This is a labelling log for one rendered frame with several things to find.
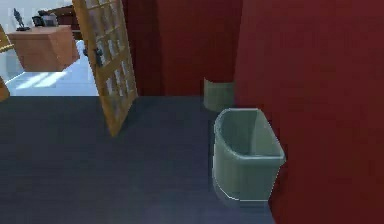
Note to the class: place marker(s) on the dark small statue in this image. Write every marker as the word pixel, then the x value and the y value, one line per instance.
pixel 19 20

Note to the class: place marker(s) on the wooden glazed room door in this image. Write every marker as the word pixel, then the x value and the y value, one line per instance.
pixel 108 63

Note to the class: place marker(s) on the grey-green waste bin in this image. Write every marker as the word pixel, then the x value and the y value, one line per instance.
pixel 245 173

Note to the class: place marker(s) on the brown wooden cabinet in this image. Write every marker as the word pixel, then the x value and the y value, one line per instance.
pixel 45 50

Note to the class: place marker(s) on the grey-green bin behind wall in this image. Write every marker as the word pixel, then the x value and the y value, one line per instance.
pixel 218 95

